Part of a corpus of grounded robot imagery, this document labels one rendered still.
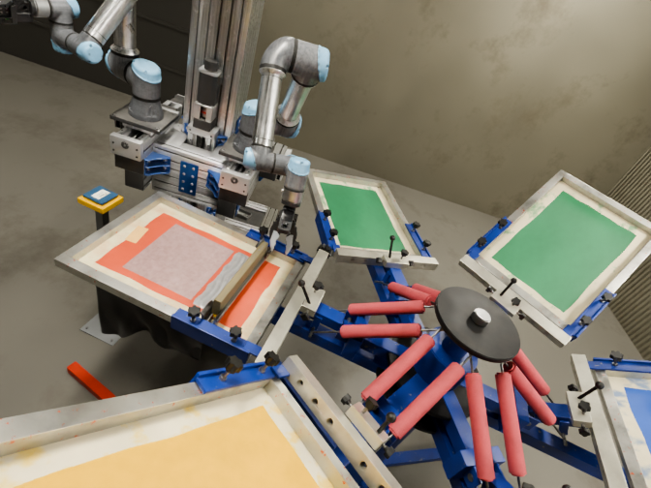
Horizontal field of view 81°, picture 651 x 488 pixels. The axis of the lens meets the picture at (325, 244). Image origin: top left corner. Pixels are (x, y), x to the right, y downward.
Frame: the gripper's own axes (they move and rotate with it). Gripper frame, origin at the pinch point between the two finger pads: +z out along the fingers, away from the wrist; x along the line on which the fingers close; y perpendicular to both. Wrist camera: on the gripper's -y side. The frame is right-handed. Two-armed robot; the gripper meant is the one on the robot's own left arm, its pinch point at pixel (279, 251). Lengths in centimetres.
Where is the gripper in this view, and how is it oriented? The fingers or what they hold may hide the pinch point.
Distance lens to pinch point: 144.0
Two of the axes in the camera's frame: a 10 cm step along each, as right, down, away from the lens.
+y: 0.4, -3.9, 9.2
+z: -2.5, 8.9, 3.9
